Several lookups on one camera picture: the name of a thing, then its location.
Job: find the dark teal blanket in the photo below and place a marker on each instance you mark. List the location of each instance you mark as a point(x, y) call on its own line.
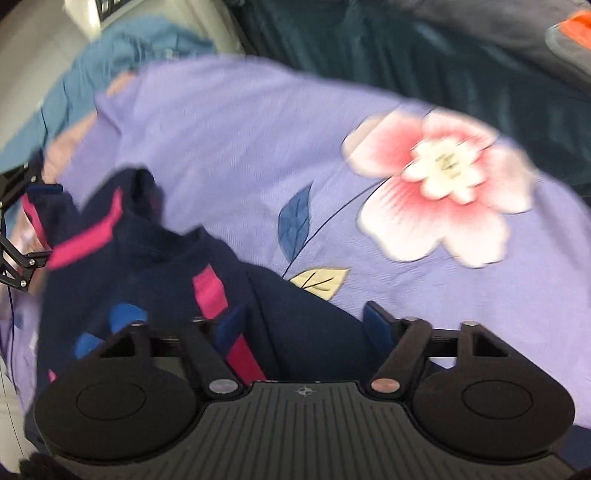
point(369, 55)

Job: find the blue cloth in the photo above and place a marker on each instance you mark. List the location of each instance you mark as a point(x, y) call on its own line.
point(92, 78)

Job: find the purple floral bedsheet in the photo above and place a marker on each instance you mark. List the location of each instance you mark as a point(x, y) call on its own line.
point(231, 138)

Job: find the navy cartoon mouse print garment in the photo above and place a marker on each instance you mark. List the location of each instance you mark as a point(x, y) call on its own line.
point(152, 258)

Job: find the pale pink cloth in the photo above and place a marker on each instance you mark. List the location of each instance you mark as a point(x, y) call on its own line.
point(69, 143)

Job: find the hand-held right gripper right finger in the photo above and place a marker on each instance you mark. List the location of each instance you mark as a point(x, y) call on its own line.
point(376, 325)

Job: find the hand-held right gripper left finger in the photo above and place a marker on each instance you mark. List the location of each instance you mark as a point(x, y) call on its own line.
point(233, 330)

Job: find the orange and grey cloth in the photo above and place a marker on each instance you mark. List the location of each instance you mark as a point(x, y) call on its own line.
point(577, 27)

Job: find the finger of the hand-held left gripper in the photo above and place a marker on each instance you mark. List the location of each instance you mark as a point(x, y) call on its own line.
point(18, 272)
point(44, 189)

